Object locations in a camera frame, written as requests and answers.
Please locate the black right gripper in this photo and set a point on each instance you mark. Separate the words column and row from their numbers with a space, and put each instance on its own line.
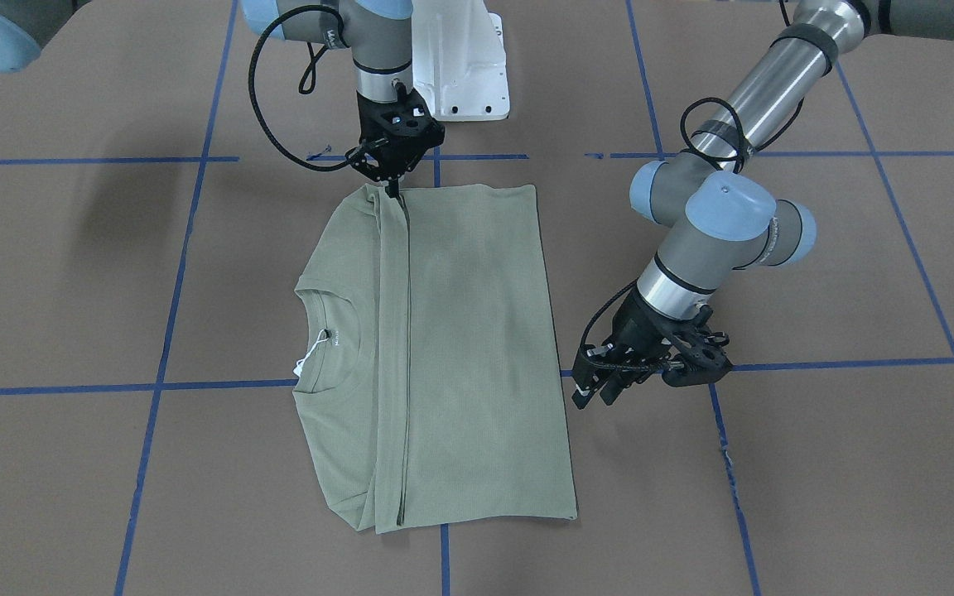
column 370, row 117

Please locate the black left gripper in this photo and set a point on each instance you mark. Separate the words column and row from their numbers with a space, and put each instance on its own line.
column 636, row 328

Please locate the olive green long-sleeve shirt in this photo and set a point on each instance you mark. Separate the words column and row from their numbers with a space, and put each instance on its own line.
column 437, row 398

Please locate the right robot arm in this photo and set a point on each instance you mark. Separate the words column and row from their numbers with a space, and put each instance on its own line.
column 378, row 34

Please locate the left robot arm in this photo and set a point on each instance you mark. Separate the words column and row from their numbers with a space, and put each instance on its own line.
column 719, row 221

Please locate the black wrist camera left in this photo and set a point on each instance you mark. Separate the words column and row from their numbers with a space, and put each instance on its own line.
column 701, row 357

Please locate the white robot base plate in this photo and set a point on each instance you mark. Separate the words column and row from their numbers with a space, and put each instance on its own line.
column 459, row 61

